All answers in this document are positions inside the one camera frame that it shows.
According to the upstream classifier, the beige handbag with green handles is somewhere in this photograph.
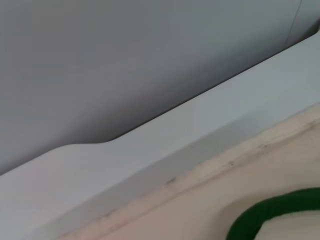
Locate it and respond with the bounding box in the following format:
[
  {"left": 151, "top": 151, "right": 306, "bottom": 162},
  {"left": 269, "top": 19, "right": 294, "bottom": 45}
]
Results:
[{"left": 57, "top": 103, "right": 320, "bottom": 240}]

